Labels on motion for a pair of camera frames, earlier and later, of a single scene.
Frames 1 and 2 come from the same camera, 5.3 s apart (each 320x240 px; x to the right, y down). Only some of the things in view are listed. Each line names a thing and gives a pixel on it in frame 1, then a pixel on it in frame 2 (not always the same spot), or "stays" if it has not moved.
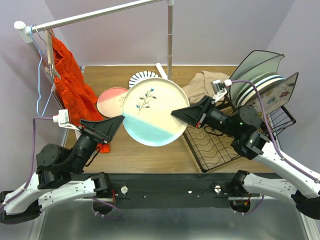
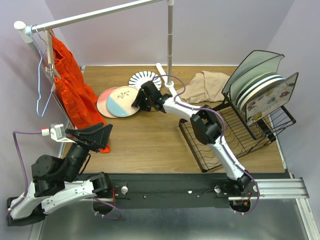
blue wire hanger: x=39 y=77 stays
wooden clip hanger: x=50 y=68 stays
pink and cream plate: x=109 y=101 stays
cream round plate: x=146 y=110 to x=120 y=101
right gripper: x=197 y=114 to x=138 y=100
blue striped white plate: x=139 y=76 stays
